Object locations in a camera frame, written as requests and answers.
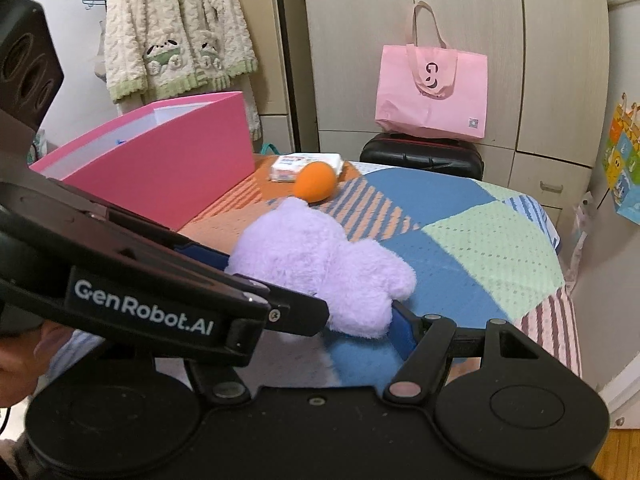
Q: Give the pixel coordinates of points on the black suitcase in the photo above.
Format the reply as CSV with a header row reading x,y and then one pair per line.
x,y
441,156

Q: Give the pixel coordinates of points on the patchwork quilt bedspread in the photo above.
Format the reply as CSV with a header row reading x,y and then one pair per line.
x,y
479,251

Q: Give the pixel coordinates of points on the beige three-door wardrobe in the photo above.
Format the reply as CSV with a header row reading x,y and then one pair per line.
x,y
525,79

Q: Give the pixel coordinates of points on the cream fuzzy cardigan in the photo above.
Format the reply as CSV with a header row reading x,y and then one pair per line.
x,y
161,49

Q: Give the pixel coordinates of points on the black clothes rack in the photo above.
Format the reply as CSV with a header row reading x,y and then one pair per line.
x,y
298,74

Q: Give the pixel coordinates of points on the purple plush toy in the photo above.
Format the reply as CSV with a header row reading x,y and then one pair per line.
x,y
305,250

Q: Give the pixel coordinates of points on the colourful paper gift bag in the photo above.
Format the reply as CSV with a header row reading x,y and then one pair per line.
x,y
621,159

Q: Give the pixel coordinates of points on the small white wipes pack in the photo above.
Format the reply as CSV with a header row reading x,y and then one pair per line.
x,y
286,167

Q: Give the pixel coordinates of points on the person's right hand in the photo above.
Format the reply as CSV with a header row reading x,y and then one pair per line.
x,y
24,358

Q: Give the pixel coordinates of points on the pink tote bag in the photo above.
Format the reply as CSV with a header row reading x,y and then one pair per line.
x,y
432,92

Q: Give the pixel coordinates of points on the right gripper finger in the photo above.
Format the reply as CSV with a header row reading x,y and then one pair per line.
x,y
423,342

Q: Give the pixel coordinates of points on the pink storage box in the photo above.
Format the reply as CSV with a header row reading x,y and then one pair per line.
x,y
166,161

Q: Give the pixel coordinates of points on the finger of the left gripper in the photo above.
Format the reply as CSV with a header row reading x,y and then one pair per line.
x,y
291,312
209,256

